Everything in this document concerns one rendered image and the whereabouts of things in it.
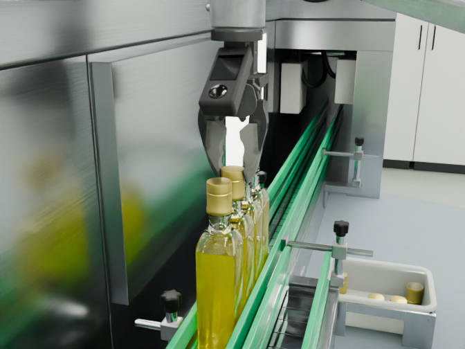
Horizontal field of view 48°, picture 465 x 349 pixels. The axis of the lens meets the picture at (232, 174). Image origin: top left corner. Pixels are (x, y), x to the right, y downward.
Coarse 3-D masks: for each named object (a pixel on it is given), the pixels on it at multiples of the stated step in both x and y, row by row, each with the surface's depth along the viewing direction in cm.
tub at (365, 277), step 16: (352, 272) 117; (368, 272) 116; (384, 272) 115; (400, 272) 114; (416, 272) 113; (352, 288) 118; (368, 288) 117; (384, 288) 116; (400, 288) 115; (432, 288) 105; (368, 304) 101; (384, 304) 100; (400, 304) 99; (432, 304) 99
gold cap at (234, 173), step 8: (224, 168) 75; (232, 168) 75; (240, 168) 75; (224, 176) 74; (232, 176) 74; (240, 176) 74; (232, 184) 74; (240, 184) 74; (232, 192) 74; (240, 192) 75; (232, 200) 75
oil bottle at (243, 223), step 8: (232, 216) 76; (240, 216) 76; (248, 216) 78; (232, 224) 75; (240, 224) 75; (248, 224) 76; (240, 232) 75; (248, 232) 76; (248, 240) 76; (248, 248) 77; (248, 256) 77; (248, 264) 78; (248, 272) 78; (248, 280) 79; (248, 288) 79; (248, 296) 80
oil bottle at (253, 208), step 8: (256, 200) 83; (248, 208) 80; (256, 208) 81; (256, 216) 81; (256, 224) 81; (256, 232) 81; (256, 240) 82; (256, 248) 82; (256, 256) 83; (256, 264) 83; (256, 272) 84; (256, 280) 84
